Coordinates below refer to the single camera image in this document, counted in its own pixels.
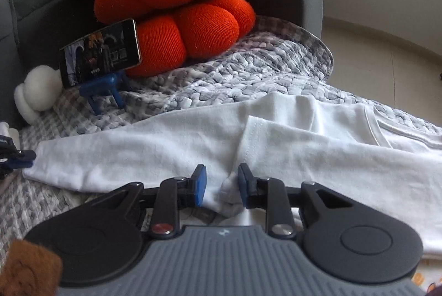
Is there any blue phone stand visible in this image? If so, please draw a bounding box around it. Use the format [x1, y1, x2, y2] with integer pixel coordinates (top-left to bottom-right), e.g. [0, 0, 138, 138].
[79, 71, 129, 116]

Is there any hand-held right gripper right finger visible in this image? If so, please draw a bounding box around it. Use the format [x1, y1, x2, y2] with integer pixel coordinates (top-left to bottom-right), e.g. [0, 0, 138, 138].
[238, 163, 349, 237]

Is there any white plush toy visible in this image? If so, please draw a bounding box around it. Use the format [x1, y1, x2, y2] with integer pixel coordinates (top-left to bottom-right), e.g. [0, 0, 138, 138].
[14, 65, 62, 126]

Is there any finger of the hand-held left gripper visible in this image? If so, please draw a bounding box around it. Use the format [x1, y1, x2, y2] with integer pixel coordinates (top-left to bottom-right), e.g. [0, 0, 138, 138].
[0, 135, 37, 179]

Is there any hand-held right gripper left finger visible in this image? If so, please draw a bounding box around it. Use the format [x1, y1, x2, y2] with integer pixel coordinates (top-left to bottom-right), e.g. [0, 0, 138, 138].
[83, 164, 208, 236]

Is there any brown fuzzy cloth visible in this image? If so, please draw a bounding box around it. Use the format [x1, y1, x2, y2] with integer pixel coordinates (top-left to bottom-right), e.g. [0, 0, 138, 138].
[0, 239, 63, 296]

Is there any smartphone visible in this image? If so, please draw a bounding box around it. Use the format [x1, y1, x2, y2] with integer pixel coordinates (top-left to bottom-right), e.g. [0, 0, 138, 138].
[59, 18, 142, 89]

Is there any grey patterned quilt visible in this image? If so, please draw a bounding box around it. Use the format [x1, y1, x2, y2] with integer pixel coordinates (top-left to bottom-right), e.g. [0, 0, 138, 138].
[0, 16, 442, 265]

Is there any white garment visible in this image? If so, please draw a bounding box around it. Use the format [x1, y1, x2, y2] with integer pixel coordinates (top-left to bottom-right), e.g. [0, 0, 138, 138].
[22, 92, 442, 259]

